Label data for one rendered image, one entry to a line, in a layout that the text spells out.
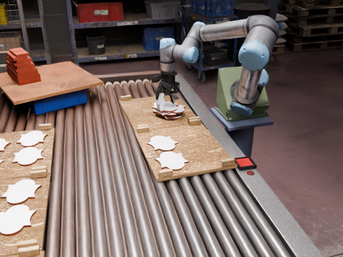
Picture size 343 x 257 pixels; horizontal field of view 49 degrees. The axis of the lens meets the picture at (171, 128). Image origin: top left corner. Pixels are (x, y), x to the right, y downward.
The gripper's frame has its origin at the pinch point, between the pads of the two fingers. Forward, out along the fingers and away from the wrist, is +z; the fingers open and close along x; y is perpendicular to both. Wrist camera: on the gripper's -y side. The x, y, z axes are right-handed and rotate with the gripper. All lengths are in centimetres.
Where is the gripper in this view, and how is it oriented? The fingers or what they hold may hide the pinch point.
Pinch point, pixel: (165, 105)
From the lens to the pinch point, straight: 197.4
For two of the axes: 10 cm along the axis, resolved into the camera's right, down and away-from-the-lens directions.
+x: 7.4, -3.1, 6.0
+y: 6.8, 3.4, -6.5
